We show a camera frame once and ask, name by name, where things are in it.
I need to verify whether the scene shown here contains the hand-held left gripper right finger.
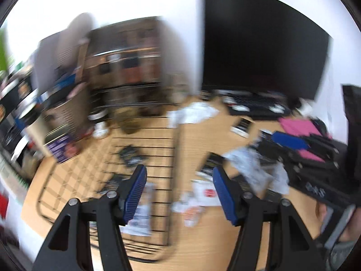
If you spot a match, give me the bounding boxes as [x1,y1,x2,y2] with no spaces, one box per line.
[213,166,328,271]

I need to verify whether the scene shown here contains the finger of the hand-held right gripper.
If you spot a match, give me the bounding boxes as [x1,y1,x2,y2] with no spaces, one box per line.
[271,131,343,161]
[255,138,320,175]

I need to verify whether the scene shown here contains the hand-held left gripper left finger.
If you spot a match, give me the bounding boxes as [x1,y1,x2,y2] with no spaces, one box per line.
[32,164,148,271]

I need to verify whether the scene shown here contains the white packet red print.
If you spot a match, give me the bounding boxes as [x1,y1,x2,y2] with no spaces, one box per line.
[191,179,224,207]

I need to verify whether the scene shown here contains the white blue packet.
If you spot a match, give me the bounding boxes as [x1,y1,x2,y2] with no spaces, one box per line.
[123,183,155,237]

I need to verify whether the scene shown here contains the black packet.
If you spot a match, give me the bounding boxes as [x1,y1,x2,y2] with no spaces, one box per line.
[104,174,126,193]

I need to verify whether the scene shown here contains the clear plastic packet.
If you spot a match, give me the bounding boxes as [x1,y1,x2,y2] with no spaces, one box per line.
[223,146,289,194]

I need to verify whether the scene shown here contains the black box gold print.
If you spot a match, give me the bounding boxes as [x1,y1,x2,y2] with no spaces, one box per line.
[231,118,252,137]
[197,152,227,182]
[118,145,142,165]

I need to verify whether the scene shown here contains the black wire basket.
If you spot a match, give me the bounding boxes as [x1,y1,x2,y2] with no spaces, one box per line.
[37,102,182,264]

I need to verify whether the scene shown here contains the wooden desktop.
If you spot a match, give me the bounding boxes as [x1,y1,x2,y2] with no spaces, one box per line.
[21,96,339,271]

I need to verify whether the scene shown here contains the pink desk mat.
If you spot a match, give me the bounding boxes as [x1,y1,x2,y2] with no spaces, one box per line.
[278,117,328,163]

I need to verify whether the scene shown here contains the black keyboard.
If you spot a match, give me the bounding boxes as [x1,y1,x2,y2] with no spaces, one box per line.
[218,90,292,119]

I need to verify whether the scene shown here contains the small white object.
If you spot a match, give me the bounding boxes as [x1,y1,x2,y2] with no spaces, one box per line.
[94,121,109,139]

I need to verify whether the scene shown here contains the dark brown jar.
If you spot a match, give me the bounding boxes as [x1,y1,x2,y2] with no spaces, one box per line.
[120,109,142,135]

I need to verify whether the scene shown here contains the white cloth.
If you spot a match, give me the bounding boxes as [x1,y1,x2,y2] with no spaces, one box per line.
[167,102,220,128]

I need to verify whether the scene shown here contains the blue purple can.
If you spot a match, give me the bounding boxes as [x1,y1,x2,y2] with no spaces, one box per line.
[45,134,81,163]

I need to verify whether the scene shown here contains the small black jar white label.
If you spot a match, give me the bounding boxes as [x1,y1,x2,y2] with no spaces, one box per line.
[88,110,108,122]

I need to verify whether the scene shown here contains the black computer monitor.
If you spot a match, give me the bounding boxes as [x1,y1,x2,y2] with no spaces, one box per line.
[196,0,332,100]

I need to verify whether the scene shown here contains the dark drawer cabinet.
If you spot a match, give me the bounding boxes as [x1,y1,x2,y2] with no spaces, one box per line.
[85,16,170,113]

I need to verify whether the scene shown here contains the black appliance orange labels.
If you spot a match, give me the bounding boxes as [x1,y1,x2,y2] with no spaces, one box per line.
[0,72,39,147]

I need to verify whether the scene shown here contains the grey board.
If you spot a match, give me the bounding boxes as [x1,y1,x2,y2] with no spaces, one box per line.
[33,31,66,94]

